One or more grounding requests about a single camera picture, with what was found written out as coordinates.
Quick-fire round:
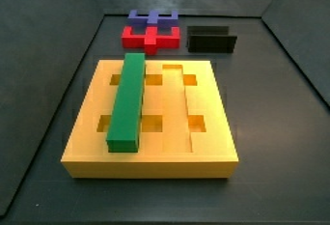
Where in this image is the red fork-shaped block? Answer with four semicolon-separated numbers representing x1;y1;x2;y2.
121;26;180;55

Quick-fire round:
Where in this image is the purple fork-shaped block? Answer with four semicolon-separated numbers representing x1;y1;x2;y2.
128;10;177;28

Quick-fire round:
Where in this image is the yellow slotted board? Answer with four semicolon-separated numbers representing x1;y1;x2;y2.
60;60;237;179

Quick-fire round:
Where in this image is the black angle bracket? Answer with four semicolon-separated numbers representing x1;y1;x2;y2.
186;26;237;53

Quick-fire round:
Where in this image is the green bar block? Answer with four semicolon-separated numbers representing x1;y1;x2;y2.
105;53;145;153

